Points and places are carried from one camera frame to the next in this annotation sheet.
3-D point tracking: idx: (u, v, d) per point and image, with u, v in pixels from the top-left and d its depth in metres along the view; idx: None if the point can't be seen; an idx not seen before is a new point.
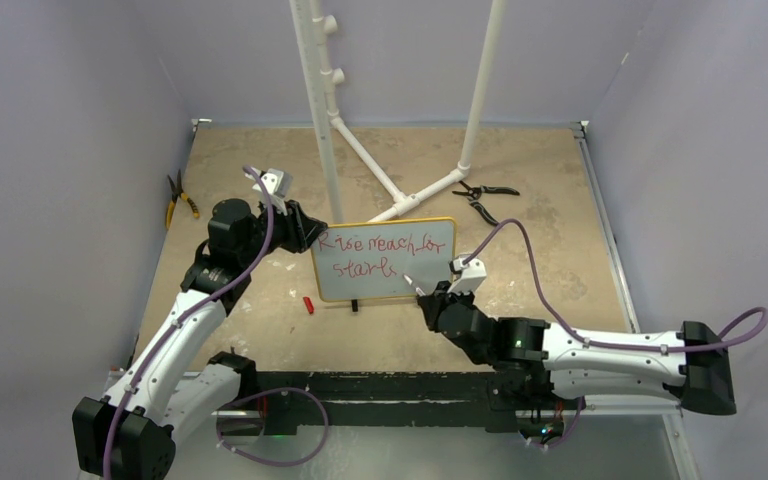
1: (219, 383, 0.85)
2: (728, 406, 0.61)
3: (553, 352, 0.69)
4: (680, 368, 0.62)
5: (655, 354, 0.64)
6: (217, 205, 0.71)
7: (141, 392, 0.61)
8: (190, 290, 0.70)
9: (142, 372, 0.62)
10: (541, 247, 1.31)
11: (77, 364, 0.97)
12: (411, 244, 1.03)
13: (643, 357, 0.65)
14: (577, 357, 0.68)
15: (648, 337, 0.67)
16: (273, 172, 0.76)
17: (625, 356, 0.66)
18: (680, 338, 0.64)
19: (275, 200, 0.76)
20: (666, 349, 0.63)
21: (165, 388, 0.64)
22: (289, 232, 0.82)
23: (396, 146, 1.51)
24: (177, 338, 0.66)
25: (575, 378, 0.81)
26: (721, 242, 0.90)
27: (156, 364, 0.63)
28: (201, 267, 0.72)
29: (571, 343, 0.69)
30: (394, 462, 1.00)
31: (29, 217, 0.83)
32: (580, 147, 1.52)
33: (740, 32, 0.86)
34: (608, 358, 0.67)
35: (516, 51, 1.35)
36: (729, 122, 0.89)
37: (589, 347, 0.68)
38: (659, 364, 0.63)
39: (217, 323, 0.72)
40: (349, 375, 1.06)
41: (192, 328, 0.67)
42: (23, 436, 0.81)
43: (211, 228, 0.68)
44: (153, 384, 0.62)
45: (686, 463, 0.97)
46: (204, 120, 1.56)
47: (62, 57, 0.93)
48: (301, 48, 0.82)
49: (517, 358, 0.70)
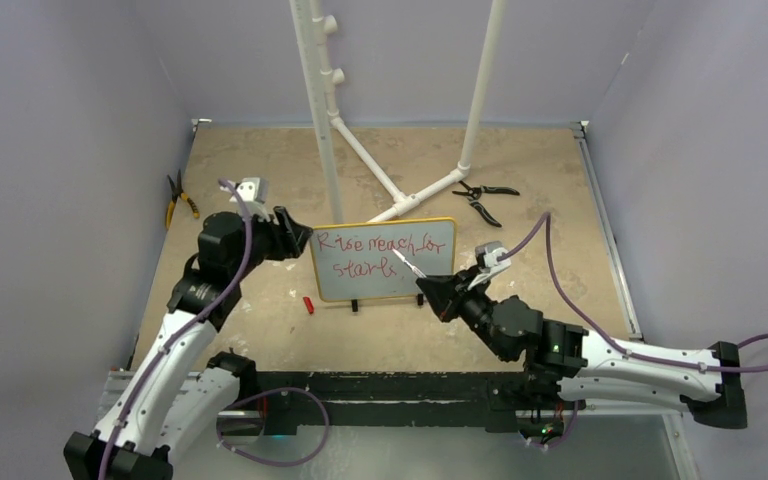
1: (217, 391, 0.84)
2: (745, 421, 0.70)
3: (592, 361, 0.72)
4: (716, 385, 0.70)
5: (693, 371, 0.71)
6: (208, 219, 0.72)
7: (131, 425, 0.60)
8: (177, 311, 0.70)
9: (131, 403, 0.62)
10: (541, 247, 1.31)
11: (77, 365, 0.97)
12: (411, 244, 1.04)
13: (681, 373, 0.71)
14: (616, 366, 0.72)
15: (683, 353, 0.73)
16: (249, 179, 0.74)
17: (664, 369, 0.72)
18: (714, 356, 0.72)
19: (257, 206, 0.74)
20: (706, 367, 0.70)
21: (156, 417, 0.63)
22: (277, 240, 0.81)
23: (396, 146, 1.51)
24: (165, 365, 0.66)
25: (585, 383, 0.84)
26: (721, 242, 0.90)
27: (145, 395, 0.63)
28: (189, 284, 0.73)
29: (610, 352, 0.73)
30: (394, 462, 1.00)
31: (29, 217, 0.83)
32: (580, 147, 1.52)
33: (740, 32, 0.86)
34: (644, 369, 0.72)
35: (516, 51, 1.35)
36: (729, 122, 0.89)
37: (628, 358, 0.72)
38: (698, 381, 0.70)
39: (207, 343, 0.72)
40: (349, 375, 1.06)
41: (180, 352, 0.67)
42: (23, 436, 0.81)
43: (202, 242, 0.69)
44: (142, 415, 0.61)
45: (686, 463, 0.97)
46: (203, 120, 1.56)
47: (62, 56, 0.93)
48: (301, 48, 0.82)
49: (553, 363, 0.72)
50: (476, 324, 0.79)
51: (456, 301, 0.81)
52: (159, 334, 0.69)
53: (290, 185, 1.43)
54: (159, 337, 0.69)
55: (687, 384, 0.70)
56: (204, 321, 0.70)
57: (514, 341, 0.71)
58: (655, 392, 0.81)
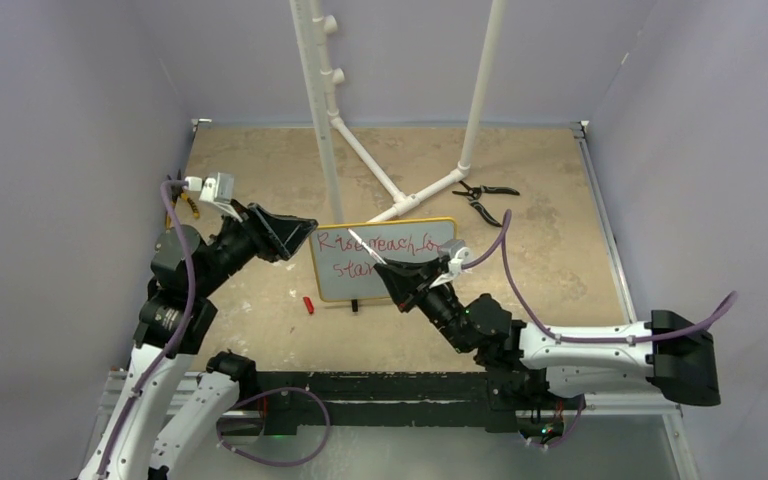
1: (215, 399, 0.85)
2: (710, 396, 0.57)
3: (529, 351, 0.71)
4: (647, 358, 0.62)
5: (623, 345, 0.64)
6: (160, 239, 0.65)
7: (112, 475, 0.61)
8: (144, 347, 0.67)
9: (110, 452, 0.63)
10: (541, 247, 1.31)
11: (77, 365, 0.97)
12: (411, 245, 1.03)
13: (612, 349, 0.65)
14: (550, 353, 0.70)
15: (617, 329, 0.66)
16: (212, 176, 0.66)
17: (595, 350, 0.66)
18: (648, 327, 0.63)
19: (220, 204, 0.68)
20: (632, 340, 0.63)
21: (139, 460, 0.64)
22: (256, 243, 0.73)
23: (396, 146, 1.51)
24: (140, 408, 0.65)
25: (568, 375, 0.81)
26: (721, 242, 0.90)
27: (123, 443, 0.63)
28: (154, 307, 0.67)
29: (545, 340, 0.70)
30: (395, 463, 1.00)
31: (30, 216, 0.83)
32: (580, 147, 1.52)
33: (740, 32, 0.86)
34: (577, 353, 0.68)
35: (516, 51, 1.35)
36: (728, 123, 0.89)
37: (561, 343, 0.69)
38: (627, 356, 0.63)
39: (185, 371, 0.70)
40: (349, 375, 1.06)
41: (154, 392, 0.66)
42: (23, 437, 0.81)
43: (157, 269, 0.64)
44: (122, 464, 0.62)
45: (686, 462, 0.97)
46: (203, 120, 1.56)
47: (62, 56, 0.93)
48: (301, 48, 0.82)
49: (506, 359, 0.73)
50: (437, 320, 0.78)
51: (418, 296, 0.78)
52: (130, 373, 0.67)
53: (290, 185, 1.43)
54: (130, 377, 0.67)
55: (619, 361, 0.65)
56: (174, 356, 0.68)
57: (482, 338, 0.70)
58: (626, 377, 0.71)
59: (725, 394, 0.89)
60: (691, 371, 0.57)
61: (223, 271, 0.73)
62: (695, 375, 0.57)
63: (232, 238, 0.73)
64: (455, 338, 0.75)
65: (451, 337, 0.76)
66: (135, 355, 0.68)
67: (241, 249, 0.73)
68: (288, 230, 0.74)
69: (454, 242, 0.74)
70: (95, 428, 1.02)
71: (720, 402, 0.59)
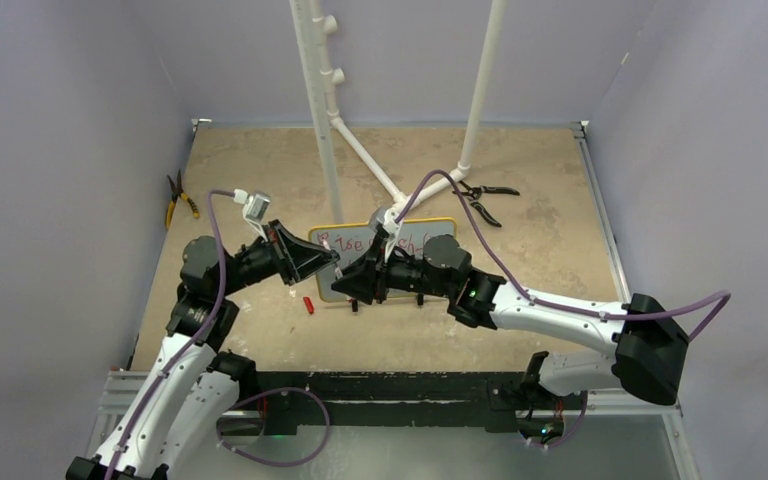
1: (215, 399, 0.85)
2: (663, 390, 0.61)
3: (500, 306, 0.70)
4: (613, 336, 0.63)
5: (594, 319, 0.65)
6: (186, 247, 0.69)
7: (131, 450, 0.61)
8: (175, 335, 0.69)
9: (131, 428, 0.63)
10: (541, 247, 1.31)
11: (78, 365, 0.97)
12: (411, 244, 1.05)
13: (581, 322, 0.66)
14: (520, 312, 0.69)
15: (593, 302, 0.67)
16: (255, 195, 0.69)
17: (567, 318, 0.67)
18: (625, 306, 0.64)
19: (251, 222, 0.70)
20: (605, 316, 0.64)
21: (154, 442, 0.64)
22: (275, 263, 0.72)
23: (396, 146, 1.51)
24: (164, 390, 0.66)
25: (556, 367, 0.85)
26: (722, 243, 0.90)
27: (144, 421, 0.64)
28: (187, 306, 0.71)
29: (518, 299, 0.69)
30: (394, 463, 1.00)
31: (29, 217, 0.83)
32: (580, 147, 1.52)
33: (740, 30, 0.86)
34: (549, 317, 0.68)
35: (516, 50, 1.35)
36: (729, 121, 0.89)
37: (533, 305, 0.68)
38: (596, 330, 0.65)
39: (209, 362, 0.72)
40: (349, 375, 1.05)
41: (179, 377, 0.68)
42: (24, 436, 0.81)
43: (183, 276, 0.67)
44: (142, 441, 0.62)
45: (686, 462, 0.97)
46: (204, 120, 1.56)
47: (61, 57, 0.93)
48: (301, 48, 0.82)
49: (469, 306, 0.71)
50: (411, 285, 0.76)
51: (381, 278, 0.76)
52: (159, 357, 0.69)
53: (290, 185, 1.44)
54: (158, 360, 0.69)
55: (585, 333, 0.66)
56: (202, 343, 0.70)
57: (438, 276, 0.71)
58: (596, 368, 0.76)
59: (725, 394, 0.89)
60: (651, 358, 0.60)
61: (243, 279, 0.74)
62: (654, 364, 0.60)
63: (256, 253, 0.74)
64: (434, 288, 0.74)
65: (431, 290, 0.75)
66: (165, 342, 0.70)
67: (262, 264, 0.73)
68: (309, 260, 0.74)
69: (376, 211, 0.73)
70: (96, 427, 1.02)
71: (672, 400, 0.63)
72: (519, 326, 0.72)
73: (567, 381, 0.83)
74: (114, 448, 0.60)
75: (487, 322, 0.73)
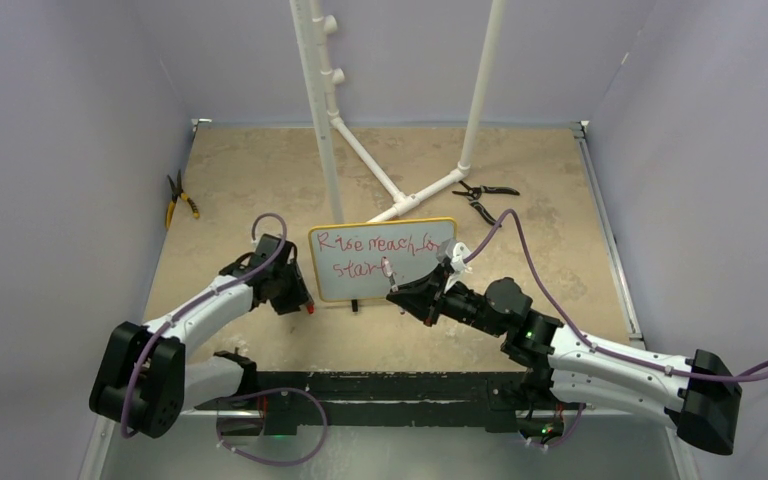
1: (224, 368, 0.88)
2: (726, 442, 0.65)
3: (560, 350, 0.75)
4: (679, 390, 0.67)
5: (658, 373, 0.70)
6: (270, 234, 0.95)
7: (177, 328, 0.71)
8: (226, 274, 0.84)
9: (179, 315, 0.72)
10: (541, 247, 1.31)
11: (79, 364, 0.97)
12: (411, 244, 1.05)
13: (645, 374, 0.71)
14: (581, 358, 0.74)
15: (657, 355, 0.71)
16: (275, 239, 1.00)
17: (629, 367, 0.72)
18: (689, 363, 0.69)
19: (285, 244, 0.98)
20: (670, 370, 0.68)
21: (193, 336, 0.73)
22: (296, 285, 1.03)
23: (396, 146, 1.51)
24: (213, 302, 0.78)
25: (575, 383, 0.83)
26: (722, 243, 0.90)
27: (193, 314, 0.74)
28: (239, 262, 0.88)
29: (578, 345, 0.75)
30: (395, 464, 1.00)
31: (29, 218, 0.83)
32: (580, 147, 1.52)
33: (740, 30, 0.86)
34: (610, 366, 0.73)
35: (516, 50, 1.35)
36: (728, 121, 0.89)
37: (594, 352, 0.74)
38: (660, 383, 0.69)
39: (236, 308, 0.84)
40: (349, 375, 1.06)
41: (226, 299, 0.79)
42: (22, 435, 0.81)
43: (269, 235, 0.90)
44: (189, 326, 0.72)
45: (686, 462, 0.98)
46: (203, 120, 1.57)
47: (62, 57, 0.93)
48: (301, 48, 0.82)
49: (527, 348, 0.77)
50: (464, 317, 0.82)
51: (438, 303, 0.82)
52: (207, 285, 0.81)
53: (291, 185, 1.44)
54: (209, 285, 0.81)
55: (650, 385, 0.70)
56: (247, 287, 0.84)
57: (498, 316, 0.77)
58: (642, 401, 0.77)
59: None
60: (717, 417, 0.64)
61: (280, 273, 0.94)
62: (720, 422, 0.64)
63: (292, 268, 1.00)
64: (488, 325, 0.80)
65: (484, 327, 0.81)
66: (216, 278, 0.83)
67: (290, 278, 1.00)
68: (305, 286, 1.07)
69: (448, 241, 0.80)
70: (95, 427, 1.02)
71: (731, 451, 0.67)
72: (577, 370, 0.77)
73: (586, 397, 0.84)
74: (163, 321, 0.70)
75: (544, 364, 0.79)
